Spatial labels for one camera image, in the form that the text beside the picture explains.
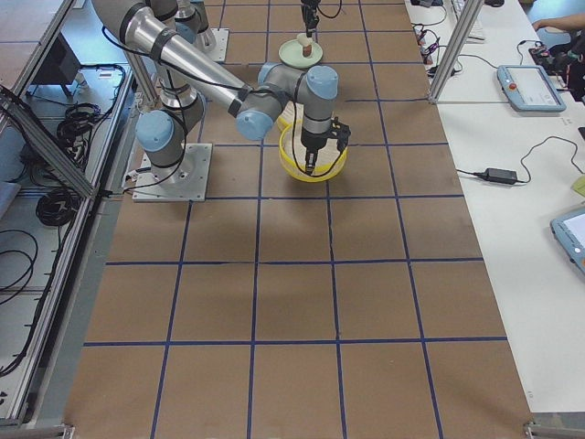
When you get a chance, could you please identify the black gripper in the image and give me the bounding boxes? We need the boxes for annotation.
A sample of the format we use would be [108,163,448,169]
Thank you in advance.
[301,116,351,176]
[301,0,319,37]

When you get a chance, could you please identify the white bun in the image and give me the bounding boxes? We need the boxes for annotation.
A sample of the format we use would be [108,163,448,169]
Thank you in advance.
[296,33,313,47]

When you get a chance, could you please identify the person hand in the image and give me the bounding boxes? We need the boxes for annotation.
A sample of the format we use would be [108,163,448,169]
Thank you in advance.
[532,18,559,31]

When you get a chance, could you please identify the green plate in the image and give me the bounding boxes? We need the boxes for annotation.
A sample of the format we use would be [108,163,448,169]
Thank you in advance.
[279,39,324,69]

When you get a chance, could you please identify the black power adapter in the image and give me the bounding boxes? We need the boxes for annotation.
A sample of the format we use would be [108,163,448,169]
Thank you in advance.
[473,167,518,185]

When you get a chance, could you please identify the teach pendant far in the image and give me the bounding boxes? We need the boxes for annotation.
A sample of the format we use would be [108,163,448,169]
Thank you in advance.
[496,65,566,112]

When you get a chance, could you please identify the teach pendant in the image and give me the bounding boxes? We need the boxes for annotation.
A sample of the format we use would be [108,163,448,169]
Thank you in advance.
[496,65,566,112]
[549,206,584,276]

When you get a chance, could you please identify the teach pendant near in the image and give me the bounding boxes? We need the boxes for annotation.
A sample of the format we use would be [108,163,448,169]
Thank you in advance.
[549,206,584,276]

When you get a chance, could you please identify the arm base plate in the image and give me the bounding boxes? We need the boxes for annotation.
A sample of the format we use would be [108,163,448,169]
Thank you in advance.
[132,143,213,202]
[197,27,229,62]

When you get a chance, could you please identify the aluminium frame post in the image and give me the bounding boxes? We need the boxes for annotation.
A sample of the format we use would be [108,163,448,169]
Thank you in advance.
[428,0,484,104]

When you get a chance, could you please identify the coiled black cables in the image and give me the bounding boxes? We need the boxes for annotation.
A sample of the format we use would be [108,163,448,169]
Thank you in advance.
[35,187,77,228]

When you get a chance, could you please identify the aluminium frame rail left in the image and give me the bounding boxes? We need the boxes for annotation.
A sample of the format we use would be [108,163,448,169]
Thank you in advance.
[1,85,97,198]

